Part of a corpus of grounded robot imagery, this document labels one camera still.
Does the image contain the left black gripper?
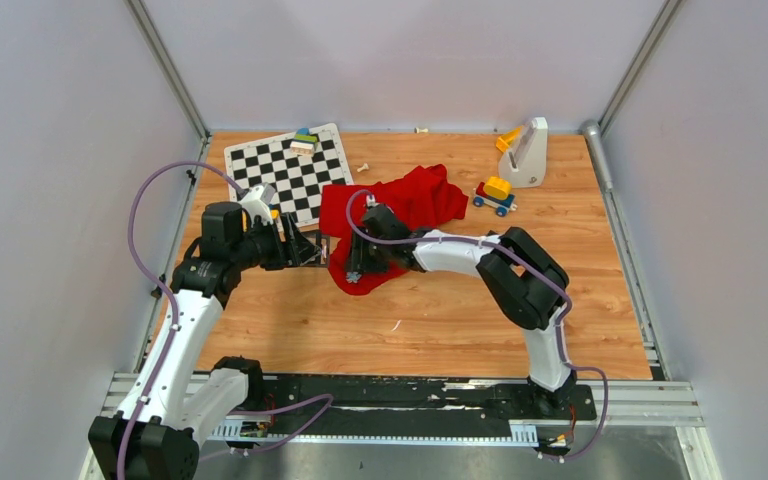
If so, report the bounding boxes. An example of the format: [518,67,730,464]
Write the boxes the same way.
[230,211,320,271]

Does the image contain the blue leaf brooch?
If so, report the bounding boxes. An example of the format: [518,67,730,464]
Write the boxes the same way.
[345,271,363,284]

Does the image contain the red garment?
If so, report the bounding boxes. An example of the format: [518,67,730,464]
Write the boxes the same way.
[318,164,470,297]

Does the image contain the black square frame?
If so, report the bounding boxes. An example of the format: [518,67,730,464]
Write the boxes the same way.
[303,230,331,268]

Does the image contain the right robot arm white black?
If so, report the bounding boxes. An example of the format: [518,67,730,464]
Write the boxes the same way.
[351,204,577,418]

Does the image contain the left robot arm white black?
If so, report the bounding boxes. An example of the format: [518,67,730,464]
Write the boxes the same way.
[88,201,321,479]

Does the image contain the black white chessboard mat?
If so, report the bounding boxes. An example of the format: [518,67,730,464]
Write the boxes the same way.
[224,123,354,227]

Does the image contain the stacked toy blocks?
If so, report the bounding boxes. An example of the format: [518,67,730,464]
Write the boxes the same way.
[290,128,319,157]

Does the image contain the toy train car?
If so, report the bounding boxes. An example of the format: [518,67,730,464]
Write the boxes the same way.
[471,176,517,217]

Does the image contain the yellow toy piece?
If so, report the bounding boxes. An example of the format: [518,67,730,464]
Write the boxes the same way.
[495,125,523,153]

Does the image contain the white wedge stand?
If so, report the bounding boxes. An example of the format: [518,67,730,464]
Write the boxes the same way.
[498,117,549,188]

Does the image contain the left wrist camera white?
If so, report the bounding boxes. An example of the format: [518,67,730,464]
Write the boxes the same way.
[238,183,276,225]

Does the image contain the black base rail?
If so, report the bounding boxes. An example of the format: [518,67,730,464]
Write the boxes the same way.
[236,374,597,440]

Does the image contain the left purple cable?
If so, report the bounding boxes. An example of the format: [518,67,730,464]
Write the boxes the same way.
[115,161,253,480]

